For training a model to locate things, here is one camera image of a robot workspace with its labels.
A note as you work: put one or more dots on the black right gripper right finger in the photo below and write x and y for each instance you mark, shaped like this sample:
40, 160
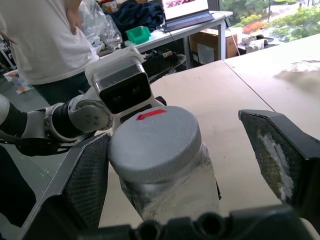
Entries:
287, 150

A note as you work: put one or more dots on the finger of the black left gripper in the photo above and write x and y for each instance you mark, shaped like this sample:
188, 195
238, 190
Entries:
218, 188

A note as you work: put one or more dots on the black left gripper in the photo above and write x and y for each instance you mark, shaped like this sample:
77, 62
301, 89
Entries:
161, 100

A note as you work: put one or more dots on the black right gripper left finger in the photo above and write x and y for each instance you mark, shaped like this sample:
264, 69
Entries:
75, 190

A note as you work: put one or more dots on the clear plastic jar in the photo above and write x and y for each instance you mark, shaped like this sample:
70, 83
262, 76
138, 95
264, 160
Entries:
180, 195

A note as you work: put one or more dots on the grey jar lid red arrow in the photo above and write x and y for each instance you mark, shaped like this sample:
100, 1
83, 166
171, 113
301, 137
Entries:
155, 142

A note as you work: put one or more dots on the brown cardboard box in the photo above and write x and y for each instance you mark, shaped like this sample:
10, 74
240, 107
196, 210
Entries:
215, 45

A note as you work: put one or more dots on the person's bare hand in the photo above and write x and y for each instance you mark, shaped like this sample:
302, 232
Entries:
73, 17

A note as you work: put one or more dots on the green plastic bin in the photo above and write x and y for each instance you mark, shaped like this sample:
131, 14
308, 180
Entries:
138, 35

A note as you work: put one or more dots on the white desk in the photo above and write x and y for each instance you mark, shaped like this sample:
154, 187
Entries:
180, 30

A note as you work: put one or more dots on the crumpled clear plastic sheet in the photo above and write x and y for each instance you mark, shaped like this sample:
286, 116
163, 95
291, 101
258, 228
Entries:
300, 75

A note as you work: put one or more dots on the dark blue cloth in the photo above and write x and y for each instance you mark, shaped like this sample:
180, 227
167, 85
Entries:
137, 15

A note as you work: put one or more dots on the open laptop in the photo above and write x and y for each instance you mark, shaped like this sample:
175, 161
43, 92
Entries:
186, 15

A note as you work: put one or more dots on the clear plastic bag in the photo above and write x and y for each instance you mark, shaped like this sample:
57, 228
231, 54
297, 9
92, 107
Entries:
100, 22

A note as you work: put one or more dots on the white objects by window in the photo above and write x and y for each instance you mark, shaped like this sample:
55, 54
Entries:
257, 43

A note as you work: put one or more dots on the coloured paper on floor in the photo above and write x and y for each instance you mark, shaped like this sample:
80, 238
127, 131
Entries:
18, 81

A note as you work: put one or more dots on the person in white shirt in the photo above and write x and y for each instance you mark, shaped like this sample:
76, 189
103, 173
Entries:
42, 42

